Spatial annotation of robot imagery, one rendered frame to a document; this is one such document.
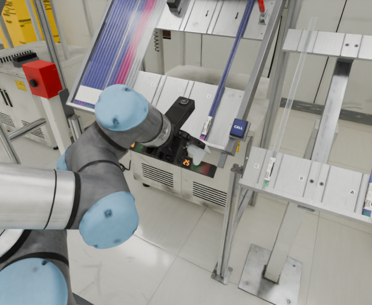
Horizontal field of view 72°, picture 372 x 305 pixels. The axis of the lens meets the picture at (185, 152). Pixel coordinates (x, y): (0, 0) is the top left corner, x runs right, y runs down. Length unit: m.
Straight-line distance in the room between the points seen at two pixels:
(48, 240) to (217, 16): 0.84
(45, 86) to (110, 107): 1.07
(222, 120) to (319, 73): 1.95
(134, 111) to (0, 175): 0.19
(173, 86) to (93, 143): 0.54
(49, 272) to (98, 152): 0.21
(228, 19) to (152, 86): 0.34
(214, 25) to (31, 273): 0.87
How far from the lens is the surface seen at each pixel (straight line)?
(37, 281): 0.50
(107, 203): 0.34
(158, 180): 1.55
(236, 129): 0.76
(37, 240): 0.57
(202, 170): 0.81
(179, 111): 0.60
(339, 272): 1.53
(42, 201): 0.33
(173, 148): 0.59
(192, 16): 1.06
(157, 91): 0.95
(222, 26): 0.99
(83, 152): 0.44
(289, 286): 1.38
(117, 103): 0.42
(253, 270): 1.38
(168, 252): 1.40
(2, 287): 0.52
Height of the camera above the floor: 1.18
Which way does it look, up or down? 36 degrees down
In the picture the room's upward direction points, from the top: straight up
